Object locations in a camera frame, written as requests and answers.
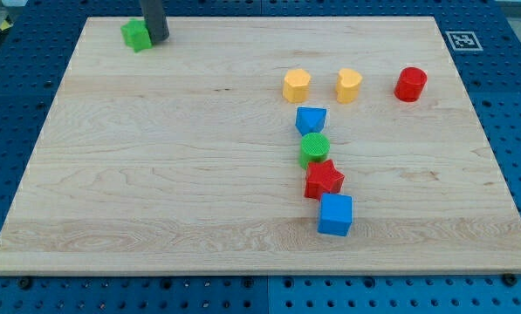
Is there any yellow heart block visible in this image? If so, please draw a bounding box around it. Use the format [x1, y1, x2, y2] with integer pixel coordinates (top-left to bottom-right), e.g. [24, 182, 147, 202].
[335, 68, 363, 104]

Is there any black bolt right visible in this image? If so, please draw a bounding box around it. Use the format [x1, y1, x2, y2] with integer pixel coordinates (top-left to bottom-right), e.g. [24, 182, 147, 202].
[502, 273, 518, 287]

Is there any green cylinder block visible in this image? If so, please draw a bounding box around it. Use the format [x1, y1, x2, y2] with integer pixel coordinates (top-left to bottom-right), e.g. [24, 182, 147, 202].
[298, 133, 330, 169]

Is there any blue triangle block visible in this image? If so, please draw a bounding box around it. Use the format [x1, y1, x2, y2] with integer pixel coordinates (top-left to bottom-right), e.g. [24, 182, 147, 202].
[295, 106, 326, 136]

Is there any light wooden board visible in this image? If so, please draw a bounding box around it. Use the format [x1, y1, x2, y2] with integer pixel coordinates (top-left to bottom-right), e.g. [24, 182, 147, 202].
[0, 17, 521, 276]

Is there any red cylinder block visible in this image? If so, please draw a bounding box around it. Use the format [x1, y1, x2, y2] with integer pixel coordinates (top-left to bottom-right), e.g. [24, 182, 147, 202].
[394, 67, 428, 102]

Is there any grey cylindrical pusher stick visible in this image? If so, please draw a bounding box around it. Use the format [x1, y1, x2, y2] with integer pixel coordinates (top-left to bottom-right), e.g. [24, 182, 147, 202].
[139, 0, 169, 44]

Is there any white fiducial marker tag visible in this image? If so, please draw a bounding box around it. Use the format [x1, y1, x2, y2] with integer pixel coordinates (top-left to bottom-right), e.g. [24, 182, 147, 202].
[446, 31, 483, 51]

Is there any black bolt left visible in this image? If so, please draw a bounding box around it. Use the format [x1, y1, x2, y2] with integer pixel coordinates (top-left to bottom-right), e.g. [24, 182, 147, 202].
[17, 276, 32, 290]

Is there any yellow hexagon block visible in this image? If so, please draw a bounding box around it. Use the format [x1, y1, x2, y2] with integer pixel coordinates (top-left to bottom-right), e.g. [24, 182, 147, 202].
[282, 69, 311, 103]

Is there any blue cube block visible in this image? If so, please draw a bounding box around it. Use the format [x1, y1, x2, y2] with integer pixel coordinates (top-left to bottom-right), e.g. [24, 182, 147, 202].
[318, 193, 353, 236]

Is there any red star block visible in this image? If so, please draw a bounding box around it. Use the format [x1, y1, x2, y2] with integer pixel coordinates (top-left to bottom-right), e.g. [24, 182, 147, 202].
[304, 160, 345, 201]

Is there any black bolt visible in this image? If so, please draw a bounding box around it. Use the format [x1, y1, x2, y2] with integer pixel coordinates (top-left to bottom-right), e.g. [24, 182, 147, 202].
[17, 276, 32, 290]
[502, 273, 518, 287]

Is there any green star block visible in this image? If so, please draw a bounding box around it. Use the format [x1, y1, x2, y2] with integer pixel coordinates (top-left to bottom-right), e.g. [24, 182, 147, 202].
[120, 19, 153, 52]

